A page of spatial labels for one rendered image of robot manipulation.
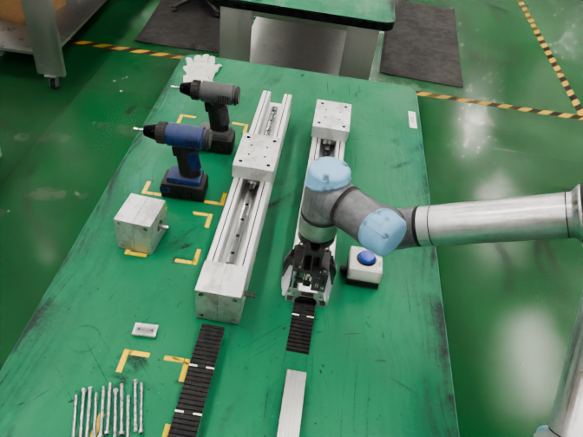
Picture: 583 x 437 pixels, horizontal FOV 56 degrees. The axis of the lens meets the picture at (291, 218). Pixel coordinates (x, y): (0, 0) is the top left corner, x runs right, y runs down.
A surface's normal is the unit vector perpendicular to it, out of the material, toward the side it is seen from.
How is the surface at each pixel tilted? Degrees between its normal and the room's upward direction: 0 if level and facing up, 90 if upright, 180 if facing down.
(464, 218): 50
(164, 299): 0
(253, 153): 0
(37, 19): 90
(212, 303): 90
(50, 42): 90
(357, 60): 90
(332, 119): 0
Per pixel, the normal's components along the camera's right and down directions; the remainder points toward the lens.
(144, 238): -0.19, 0.65
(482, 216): -0.51, -0.18
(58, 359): 0.11, -0.73
